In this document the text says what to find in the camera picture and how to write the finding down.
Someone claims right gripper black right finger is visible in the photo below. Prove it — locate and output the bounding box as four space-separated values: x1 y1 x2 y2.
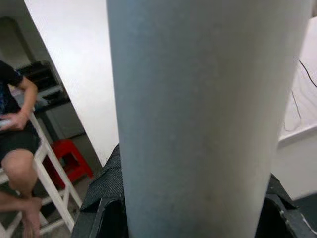
255 173 317 238

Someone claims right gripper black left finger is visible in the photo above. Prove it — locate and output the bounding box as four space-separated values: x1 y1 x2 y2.
71 143 128 238

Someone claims white plastic table leg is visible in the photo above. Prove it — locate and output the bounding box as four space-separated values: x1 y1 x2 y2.
106 0 313 238

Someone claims white wooden stool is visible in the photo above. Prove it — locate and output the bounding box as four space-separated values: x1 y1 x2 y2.
0 109 83 238

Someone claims red plastic stool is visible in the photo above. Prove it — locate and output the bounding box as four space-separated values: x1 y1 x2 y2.
51 139 95 189

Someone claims seated person in black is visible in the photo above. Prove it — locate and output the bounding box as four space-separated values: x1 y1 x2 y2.
0 59 43 238

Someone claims dark cluttered shelf unit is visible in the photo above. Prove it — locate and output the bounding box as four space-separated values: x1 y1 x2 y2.
17 60 86 139

